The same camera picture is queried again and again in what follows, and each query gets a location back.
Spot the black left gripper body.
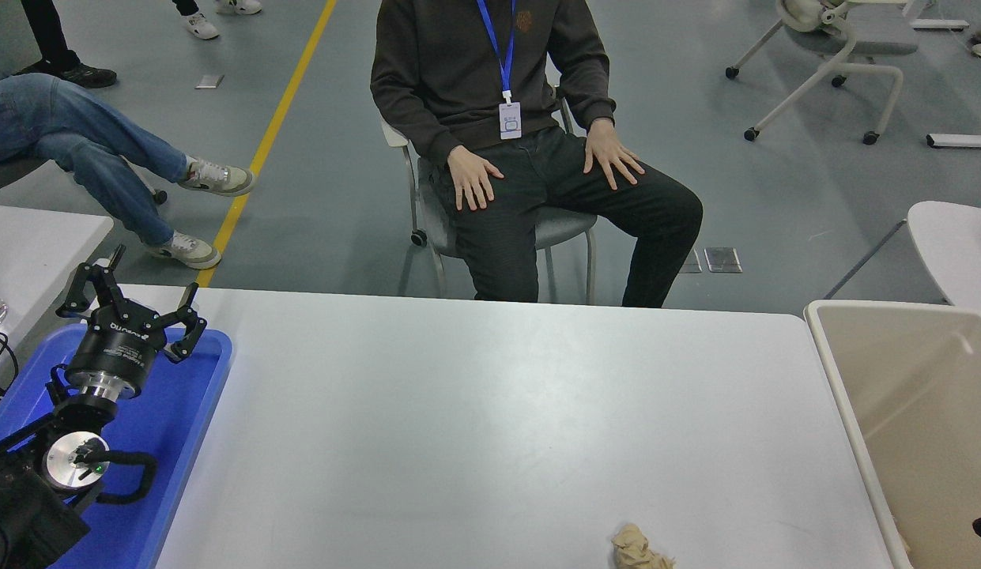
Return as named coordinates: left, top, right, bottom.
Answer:
left=65, top=300, right=168, bottom=390

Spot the tan paper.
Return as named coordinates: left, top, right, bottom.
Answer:
left=611, top=523, right=677, bottom=569

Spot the person's right hand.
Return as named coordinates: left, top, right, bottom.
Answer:
left=447, top=145, right=505, bottom=212

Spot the person's left hand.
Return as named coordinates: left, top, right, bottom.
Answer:
left=583, top=119, right=646, bottom=191

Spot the white side table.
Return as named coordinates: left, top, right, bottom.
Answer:
left=0, top=204, right=114, bottom=372

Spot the blue plastic tray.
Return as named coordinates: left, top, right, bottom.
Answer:
left=0, top=324, right=234, bottom=569

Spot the seated person in jeans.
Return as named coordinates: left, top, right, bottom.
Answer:
left=0, top=70, right=256, bottom=271

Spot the person in black trousers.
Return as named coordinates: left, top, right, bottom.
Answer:
left=17, top=0, right=118, bottom=89

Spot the grey laptop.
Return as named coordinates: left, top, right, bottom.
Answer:
left=0, top=0, right=44, bottom=89

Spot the person in white shoes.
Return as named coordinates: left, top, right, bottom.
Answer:
left=172, top=0, right=263, bottom=40

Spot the grey chair with metal legs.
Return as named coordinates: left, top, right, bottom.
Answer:
left=379, top=79, right=600, bottom=305

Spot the beige garment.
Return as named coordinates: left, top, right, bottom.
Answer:
left=777, top=0, right=851, bottom=34

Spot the large pale bin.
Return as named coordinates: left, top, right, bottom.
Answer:
left=804, top=299, right=981, bottom=569

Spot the white rolling office chair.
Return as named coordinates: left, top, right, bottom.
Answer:
left=725, top=0, right=919, bottom=145

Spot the seated person with lanyard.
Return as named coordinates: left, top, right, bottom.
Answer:
left=369, top=0, right=704, bottom=309

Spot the blue lanyard with badge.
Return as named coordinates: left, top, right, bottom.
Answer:
left=476, top=0, right=524, bottom=141

